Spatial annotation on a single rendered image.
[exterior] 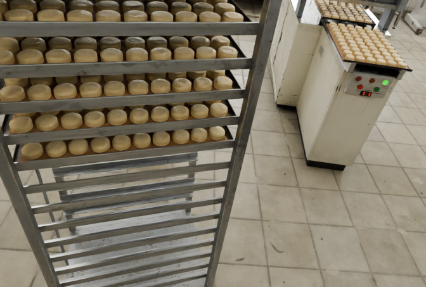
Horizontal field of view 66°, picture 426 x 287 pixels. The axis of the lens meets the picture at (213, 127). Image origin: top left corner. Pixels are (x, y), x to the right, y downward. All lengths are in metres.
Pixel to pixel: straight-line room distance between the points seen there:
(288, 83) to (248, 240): 1.43
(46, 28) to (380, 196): 2.37
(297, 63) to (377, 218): 1.31
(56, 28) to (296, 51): 2.25
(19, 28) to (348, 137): 2.10
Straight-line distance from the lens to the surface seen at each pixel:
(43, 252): 1.21
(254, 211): 2.18
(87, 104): 0.82
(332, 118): 2.30
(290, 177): 2.46
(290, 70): 2.84
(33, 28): 0.74
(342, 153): 2.52
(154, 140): 0.96
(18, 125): 0.92
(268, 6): 0.75
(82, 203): 1.06
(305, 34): 2.72
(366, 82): 2.16
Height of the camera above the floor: 1.70
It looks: 39 degrees down
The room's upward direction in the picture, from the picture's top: 8 degrees clockwise
